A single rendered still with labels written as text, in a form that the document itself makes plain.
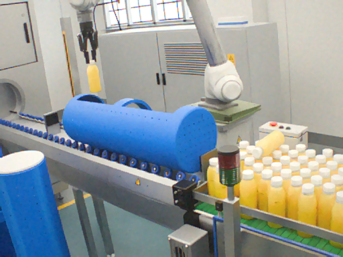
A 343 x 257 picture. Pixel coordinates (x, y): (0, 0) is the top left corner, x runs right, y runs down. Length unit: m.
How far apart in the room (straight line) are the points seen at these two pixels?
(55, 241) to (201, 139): 0.92
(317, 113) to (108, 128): 3.01
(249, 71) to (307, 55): 1.25
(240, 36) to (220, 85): 1.29
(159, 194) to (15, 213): 0.72
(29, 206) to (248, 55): 2.12
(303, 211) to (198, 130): 0.63
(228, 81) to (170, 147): 0.57
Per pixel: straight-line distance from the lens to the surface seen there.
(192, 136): 1.64
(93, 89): 2.20
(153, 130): 1.65
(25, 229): 2.00
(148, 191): 1.81
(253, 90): 3.33
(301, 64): 4.43
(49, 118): 2.65
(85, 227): 2.64
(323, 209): 1.29
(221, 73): 2.02
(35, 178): 1.90
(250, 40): 3.28
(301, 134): 1.70
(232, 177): 1.09
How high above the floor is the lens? 1.65
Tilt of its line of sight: 18 degrees down
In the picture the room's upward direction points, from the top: 7 degrees counter-clockwise
